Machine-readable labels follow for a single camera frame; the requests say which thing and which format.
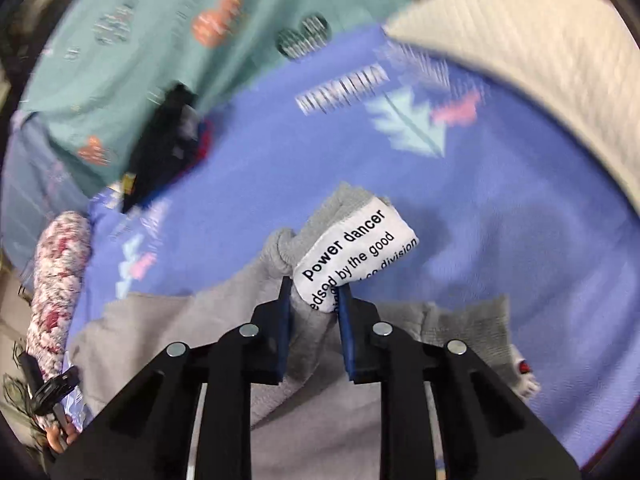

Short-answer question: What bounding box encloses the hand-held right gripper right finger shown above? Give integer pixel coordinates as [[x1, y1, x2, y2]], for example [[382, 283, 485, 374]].
[[336, 284, 584, 480]]

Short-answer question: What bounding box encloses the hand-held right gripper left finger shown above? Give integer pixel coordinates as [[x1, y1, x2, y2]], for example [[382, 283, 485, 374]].
[[50, 276, 294, 480]]

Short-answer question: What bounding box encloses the grey sweatshirt with label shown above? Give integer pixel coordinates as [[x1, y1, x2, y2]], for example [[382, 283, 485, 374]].
[[67, 182, 543, 480]]

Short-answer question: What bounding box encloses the person's left forearm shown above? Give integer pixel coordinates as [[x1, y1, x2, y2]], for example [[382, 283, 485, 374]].
[[25, 210, 94, 391]]

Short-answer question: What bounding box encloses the teal printed blanket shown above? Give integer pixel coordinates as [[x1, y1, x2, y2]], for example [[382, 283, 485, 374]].
[[20, 0, 416, 196]]

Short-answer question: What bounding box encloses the light blue cloth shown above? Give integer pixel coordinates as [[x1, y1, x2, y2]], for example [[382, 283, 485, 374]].
[[2, 112, 93, 271]]

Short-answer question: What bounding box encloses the blue printed blanket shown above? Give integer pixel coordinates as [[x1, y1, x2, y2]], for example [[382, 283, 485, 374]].
[[65, 25, 640, 471]]

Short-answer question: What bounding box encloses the black clip object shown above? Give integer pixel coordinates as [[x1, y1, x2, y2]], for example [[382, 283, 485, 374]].
[[19, 352, 82, 453]]

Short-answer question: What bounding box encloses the white quilted cloth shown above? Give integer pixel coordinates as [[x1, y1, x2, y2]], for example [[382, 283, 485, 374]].
[[385, 0, 640, 211]]

